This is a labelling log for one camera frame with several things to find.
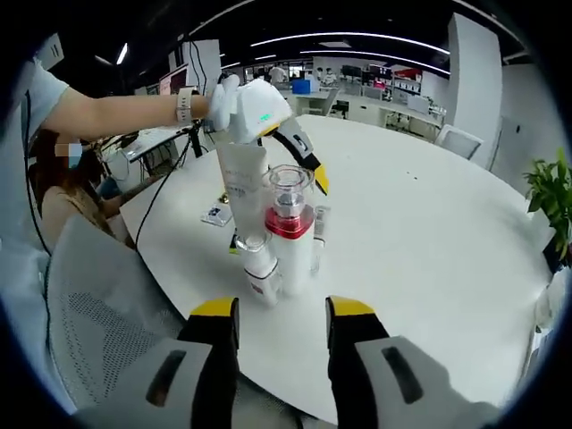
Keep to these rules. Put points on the blue storage box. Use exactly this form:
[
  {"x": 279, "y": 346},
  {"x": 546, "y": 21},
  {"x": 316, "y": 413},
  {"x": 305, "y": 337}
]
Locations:
[{"x": 302, "y": 87}]

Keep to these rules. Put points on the small blue white card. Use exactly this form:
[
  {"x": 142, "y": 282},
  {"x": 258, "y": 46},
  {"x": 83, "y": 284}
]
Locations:
[{"x": 216, "y": 214}]

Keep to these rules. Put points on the white skincare tube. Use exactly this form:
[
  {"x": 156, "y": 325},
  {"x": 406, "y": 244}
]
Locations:
[{"x": 241, "y": 210}]

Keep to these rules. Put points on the white mesh office chair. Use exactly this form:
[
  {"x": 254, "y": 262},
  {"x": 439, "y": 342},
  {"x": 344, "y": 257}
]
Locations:
[{"x": 111, "y": 304}]

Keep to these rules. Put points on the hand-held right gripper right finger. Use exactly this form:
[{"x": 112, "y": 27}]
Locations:
[{"x": 353, "y": 357}]

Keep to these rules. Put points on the green potted plant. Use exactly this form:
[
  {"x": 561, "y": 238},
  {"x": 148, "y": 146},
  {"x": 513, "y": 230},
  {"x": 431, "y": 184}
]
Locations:
[{"x": 552, "y": 192}]

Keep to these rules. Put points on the white wristwatch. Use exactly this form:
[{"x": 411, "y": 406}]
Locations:
[{"x": 184, "y": 105}]

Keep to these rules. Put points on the small white skincare bottle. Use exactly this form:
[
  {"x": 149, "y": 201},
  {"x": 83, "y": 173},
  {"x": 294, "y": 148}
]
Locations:
[{"x": 266, "y": 272}]

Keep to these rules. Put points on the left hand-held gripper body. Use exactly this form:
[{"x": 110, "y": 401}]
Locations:
[{"x": 254, "y": 105}]

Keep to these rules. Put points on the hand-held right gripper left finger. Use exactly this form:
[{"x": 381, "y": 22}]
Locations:
[{"x": 214, "y": 357}]

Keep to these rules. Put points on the black office chair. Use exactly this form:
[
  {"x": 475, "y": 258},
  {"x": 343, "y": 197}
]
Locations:
[{"x": 341, "y": 109}]

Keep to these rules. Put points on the ceiling light strip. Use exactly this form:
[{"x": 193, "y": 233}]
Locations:
[{"x": 348, "y": 38}]

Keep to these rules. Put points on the white skincare bottle red collar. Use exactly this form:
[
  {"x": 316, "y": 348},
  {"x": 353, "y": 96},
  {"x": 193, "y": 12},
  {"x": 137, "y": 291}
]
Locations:
[{"x": 290, "y": 263}]

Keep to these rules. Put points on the white laptop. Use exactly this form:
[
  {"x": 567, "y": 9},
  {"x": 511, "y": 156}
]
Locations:
[{"x": 207, "y": 62}]

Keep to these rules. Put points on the person's left hand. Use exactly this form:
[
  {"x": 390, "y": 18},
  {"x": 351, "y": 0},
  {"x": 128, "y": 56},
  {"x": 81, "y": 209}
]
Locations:
[{"x": 202, "y": 107}]

